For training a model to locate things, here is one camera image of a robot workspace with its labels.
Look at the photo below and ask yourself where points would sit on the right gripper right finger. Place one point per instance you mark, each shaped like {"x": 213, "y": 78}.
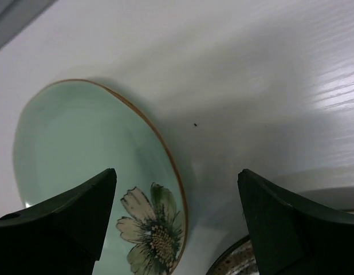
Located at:
{"x": 291, "y": 234}

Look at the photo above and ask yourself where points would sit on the teal flower plate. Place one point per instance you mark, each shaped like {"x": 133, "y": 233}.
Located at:
{"x": 74, "y": 129}

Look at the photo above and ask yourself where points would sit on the brown speckled plate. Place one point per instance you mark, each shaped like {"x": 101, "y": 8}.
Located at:
{"x": 237, "y": 259}

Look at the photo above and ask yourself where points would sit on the aluminium frame rail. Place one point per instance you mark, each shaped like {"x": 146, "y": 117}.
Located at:
{"x": 15, "y": 15}

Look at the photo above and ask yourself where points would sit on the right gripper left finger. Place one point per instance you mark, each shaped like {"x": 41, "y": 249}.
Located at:
{"x": 61, "y": 235}

